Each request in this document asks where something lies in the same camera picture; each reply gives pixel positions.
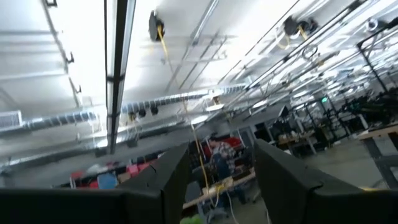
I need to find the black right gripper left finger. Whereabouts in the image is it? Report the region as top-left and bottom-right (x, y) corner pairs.
(0, 142), (192, 224)

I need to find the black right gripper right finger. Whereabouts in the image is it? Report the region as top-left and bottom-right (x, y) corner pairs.
(254, 138), (398, 224)

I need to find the green succulent plant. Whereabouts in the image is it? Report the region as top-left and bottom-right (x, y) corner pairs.
(179, 213), (205, 224)

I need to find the person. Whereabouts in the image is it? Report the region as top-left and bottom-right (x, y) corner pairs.
(207, 136), (247, 208)

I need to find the wooden desk with grey legs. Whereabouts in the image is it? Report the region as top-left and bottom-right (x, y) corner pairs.
(357, 123), (398, 189)

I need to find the long linear light bar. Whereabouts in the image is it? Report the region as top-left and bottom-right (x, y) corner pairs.
(103, 0), (137, 156)

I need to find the white air vent grille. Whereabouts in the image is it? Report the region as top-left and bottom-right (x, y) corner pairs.
(0, 110), (23, 129)

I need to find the silver flexible air duct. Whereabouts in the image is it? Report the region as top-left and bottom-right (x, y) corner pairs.
(121, 83), (248, 114)
(21, 110), (98, 131)

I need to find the black hanging ring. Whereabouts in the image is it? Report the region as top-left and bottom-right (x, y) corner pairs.
(301, 45), (318, 62)

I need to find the yellow power cable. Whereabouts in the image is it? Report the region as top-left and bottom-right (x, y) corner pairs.
(157, 26), (224, 206)

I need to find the black ceiling cable reel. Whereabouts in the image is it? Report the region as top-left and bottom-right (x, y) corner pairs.
(282, 15), (320, 37)
(148, 11), (165, 43)

